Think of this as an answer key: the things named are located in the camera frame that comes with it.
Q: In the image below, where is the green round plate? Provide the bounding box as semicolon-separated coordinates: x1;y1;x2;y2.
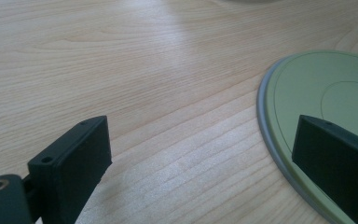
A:
255;49;358;224

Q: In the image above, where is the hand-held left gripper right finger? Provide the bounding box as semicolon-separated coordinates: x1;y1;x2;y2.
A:
291;114;358;224

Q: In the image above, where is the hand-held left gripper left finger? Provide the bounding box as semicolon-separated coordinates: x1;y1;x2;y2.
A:
27;115;113;224

